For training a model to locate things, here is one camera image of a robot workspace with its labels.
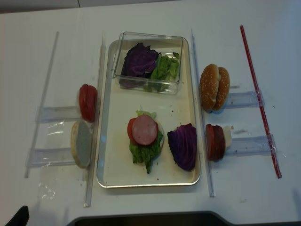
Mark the sesame bun top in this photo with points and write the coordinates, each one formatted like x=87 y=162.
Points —
x=209 y=83

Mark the sesame bun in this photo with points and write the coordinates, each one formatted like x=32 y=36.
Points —
x=223 y=89
x=209 y=83

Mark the pink meat slice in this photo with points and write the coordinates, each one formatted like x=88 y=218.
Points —
x=144 y=130

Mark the tomato slice on stack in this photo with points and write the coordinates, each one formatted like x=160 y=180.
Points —
x=129 y=131

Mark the green lettuce leaf on bun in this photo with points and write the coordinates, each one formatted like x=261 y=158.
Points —
x=144 y=153

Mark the green lettuce in container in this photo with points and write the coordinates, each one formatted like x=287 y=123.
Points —
x=166 y=70

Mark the red tomato slices stack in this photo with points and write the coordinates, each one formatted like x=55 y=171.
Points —
x=87 y=101

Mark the white cheese slice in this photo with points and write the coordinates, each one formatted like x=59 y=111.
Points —
x=227 y=136

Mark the metal baking tray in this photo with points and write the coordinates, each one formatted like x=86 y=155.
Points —
x=115 y=167

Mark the purple cabbage wedge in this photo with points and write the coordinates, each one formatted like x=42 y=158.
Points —
x=183 y=146

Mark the clear plastic container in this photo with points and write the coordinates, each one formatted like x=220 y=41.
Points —
x=163 y=44

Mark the purple cabbage leaf in container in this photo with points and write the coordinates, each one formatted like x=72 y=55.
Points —
x=140 y=61

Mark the pale bun half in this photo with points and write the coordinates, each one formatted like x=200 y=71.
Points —
x=81 y=140

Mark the clear holder upper left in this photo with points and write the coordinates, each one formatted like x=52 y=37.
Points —
x=57 y=114

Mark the clear holder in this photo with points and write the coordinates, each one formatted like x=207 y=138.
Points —
x=49 y=157
x=251 y=146
x=245 y=99
x=57 y=114

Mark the clear holder upper right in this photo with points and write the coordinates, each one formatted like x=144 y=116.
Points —
x=245 y=99

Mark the black table edge panel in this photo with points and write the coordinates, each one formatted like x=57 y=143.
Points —
x=175 y=219

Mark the clear holder lower right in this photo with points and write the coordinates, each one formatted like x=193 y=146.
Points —
x=251 y=146

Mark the clear holder lower left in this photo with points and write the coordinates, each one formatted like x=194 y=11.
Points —
x=49 y=157

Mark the red plastic strip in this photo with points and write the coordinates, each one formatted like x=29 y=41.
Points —
x=271 y=142

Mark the black object bottom left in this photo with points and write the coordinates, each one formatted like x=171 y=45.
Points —
x=20 y=218

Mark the clear rail right inner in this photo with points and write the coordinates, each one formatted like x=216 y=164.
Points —
x=208 y=167

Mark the clear rail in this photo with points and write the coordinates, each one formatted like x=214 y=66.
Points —
x=208 y=167
x=91 y=169
x=42 y=101

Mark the clear rail left inner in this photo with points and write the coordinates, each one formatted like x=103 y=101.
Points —
x=91 y=169

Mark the clear rail left outer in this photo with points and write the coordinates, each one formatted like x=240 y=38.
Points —
x=42 y=101

